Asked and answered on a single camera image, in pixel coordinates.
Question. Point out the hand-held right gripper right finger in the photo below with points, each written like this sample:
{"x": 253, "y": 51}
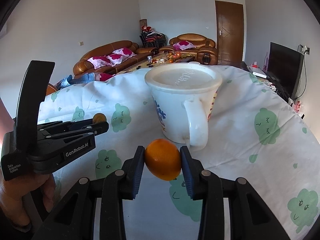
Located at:
{"x": 186, "y": 172}

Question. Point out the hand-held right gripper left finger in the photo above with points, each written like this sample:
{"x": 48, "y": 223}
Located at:
{"x": 138, "y": 172}

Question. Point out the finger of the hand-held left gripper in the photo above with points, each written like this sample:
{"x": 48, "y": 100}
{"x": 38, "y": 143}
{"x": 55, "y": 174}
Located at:
{"x": 75, "y": 125}
{"x": 100, "y": 128}

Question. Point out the small yellow-green fruit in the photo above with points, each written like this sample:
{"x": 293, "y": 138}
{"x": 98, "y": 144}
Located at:
{"x": 99, "y": 117}

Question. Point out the small orange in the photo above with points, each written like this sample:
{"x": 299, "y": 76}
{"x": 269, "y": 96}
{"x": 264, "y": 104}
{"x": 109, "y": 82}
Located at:
{"x": 162, "y": 160}

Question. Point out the person's left hand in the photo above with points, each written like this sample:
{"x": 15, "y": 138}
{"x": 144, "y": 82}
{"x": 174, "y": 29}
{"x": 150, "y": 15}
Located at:
{"x": 22, "y": 195}

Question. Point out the orange chair back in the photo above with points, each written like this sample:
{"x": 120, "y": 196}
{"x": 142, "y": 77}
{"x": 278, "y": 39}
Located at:
{"x": 50, "y": 90}

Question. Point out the blue denim clothes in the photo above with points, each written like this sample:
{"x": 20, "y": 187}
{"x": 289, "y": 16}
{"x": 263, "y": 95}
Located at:
{"x": 75, "y": 80}

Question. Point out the white printed mug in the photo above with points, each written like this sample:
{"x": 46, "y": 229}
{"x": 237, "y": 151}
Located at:
{"x": 170, "y": 110}

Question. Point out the pink floral pillow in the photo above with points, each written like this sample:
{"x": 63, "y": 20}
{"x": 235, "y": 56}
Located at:
{"x": 100, "y": 61}
{"x": 183, "y": 45}
{"x": 121, "y": 54}

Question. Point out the wooden coffee table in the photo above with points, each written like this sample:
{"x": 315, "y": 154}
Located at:
{"x": 140, "y": 65}

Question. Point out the brown leather sofa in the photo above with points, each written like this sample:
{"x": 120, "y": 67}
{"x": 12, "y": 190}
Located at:
{"x": 105, "y": 48}

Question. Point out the small glass jar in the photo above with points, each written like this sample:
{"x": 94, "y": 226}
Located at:
{"x": 149, "y": 59}

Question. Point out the white plastic mug lid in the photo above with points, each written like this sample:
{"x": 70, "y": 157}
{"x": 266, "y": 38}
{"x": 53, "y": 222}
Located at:
{"x": 183, "y": 78}

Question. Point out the stacked dark chairs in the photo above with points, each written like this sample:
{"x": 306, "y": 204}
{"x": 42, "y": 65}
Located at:
{"x": 152, "y": 38}

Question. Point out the cluster of small orange snacks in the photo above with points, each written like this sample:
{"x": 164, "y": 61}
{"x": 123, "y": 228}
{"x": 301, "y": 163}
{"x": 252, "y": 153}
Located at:
{"x": 175, "y": 55}

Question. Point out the tall brown cylinder vase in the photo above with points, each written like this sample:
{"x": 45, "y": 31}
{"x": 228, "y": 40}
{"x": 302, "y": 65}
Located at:
{"x": 143, "y": 25}

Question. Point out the white flat box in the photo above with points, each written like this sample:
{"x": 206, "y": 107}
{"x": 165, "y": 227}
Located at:
{"x": 259, "y": 74}

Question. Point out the brown leather armchair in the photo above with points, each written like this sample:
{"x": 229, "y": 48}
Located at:
{"x": 192, "y": 37}

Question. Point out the black flat television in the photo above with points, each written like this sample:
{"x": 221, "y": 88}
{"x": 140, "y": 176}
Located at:
{"x": 285, "y": 67}

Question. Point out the brown wooden door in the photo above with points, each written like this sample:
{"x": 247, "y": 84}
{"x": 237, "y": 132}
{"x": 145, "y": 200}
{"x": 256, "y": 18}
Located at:
{"x": 228, "y": 30}

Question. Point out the white wall plug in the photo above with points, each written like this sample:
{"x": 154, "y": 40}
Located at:
{"x": 305, "y": 49}

